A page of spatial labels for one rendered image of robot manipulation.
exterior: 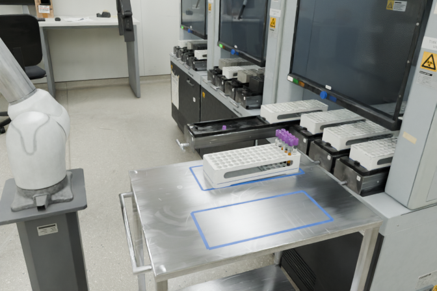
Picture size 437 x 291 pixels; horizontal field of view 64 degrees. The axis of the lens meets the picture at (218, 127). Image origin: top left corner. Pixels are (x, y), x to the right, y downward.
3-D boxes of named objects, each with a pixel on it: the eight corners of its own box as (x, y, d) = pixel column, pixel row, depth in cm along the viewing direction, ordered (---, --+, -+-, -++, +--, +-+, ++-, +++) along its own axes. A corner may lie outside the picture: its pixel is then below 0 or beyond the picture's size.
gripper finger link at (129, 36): (132, 16, 103) (132, 16, 102) (134, 41, 106) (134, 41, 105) (121, 17, 102) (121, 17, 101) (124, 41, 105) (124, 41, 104)
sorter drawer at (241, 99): (331, 91, 226) (334, 77, 222) (346, 97, 214) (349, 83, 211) (227, 102, 200) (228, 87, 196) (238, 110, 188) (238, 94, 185)
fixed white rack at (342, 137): (378, 132, 149) (382, 119, 147) (397, 142, 141) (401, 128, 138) (320, 142, 139) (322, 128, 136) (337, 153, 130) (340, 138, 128)
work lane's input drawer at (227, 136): (315, 121, 177) (318, 104, 173) (333, 132, 165) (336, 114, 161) (173, 141, 151) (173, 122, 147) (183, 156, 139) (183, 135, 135)
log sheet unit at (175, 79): (171, 102, 341) (170, 66, 326) (179, 112, 317) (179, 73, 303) (169, 102, 340) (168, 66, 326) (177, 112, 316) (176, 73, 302)
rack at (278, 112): (313, 111, 171) (315, 99, 169) (326, 118, 163) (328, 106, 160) (259, 117, 161) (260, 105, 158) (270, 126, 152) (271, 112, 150)
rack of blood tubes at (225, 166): (282, 157, 122) (284, 141, 120) (299, 171, 114) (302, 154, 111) (202, 172, 111) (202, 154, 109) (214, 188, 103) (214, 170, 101)
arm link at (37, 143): (8, 193, 109) (-8, 128, 100) (21, 164, 125) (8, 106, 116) (64, 186, 113) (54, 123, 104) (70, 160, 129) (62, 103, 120)
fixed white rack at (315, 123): (353, 119, 162) (356, 107, 160) (369, 128, 154) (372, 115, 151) (298, 127, 151) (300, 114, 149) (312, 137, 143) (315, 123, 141)
